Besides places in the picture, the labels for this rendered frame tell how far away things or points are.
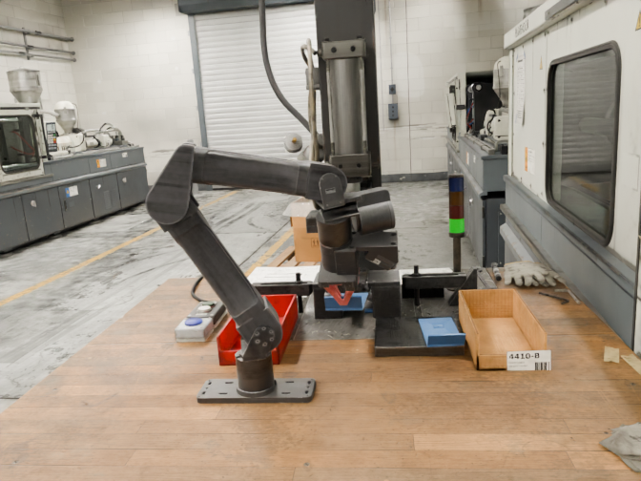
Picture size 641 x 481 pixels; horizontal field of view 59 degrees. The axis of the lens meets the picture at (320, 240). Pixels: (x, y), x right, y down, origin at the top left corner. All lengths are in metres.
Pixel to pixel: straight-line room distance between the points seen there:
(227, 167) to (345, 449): 0.45
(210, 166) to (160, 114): 10.66
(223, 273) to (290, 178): 0.19
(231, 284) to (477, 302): 0.59
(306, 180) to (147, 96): 10.80
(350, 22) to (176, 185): 0.63
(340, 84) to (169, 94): 10.27
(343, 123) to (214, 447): 0.71
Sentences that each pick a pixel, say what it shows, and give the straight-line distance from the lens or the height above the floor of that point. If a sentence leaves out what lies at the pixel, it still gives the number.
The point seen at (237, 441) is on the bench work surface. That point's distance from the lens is 0.91.
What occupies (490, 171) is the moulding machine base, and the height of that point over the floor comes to 0.86.
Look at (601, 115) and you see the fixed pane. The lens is 1.71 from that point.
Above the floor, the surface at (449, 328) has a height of 0.92.
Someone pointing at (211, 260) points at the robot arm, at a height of 1.15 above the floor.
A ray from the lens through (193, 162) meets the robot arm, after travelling 0.89.
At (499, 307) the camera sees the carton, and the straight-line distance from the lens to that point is 1.31.
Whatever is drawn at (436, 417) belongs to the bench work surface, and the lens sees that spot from 0.93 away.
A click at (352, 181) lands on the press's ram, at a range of 1.27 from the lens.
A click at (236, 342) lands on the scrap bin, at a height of 0.90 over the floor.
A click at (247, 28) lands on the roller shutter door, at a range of 10.94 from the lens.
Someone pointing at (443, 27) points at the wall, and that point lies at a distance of 10.55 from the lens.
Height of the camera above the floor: 1.37
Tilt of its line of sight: 13 degrees down
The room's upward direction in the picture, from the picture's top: 4 degrees counter-clockwise
